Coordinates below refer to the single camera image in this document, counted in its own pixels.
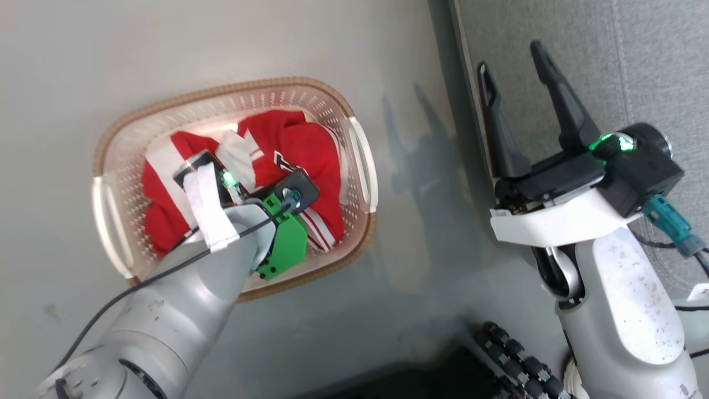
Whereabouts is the cream perforated laundry basket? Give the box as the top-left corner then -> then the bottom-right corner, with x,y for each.
91,76 -> 380,304

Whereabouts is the arm cable teal plug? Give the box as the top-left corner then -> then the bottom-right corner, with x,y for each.
643,194 -> 709,278
53,191 -> 300,383

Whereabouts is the grey fabric sofa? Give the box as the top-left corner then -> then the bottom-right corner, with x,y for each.
451,0 -> 709,294

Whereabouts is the red white garment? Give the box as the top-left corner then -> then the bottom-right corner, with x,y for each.
141,109 -> 345,258

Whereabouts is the right arm cable teal plug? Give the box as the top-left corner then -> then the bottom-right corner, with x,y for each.
643,194 -> 709,278

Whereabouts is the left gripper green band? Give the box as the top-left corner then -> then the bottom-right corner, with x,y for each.
255,192 -> 309,281

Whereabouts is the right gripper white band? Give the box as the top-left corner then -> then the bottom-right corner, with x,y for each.
476,40 -> 644,248

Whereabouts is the left arm cable teal plug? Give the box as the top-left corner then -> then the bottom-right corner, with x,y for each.
53,191 -> 300,383

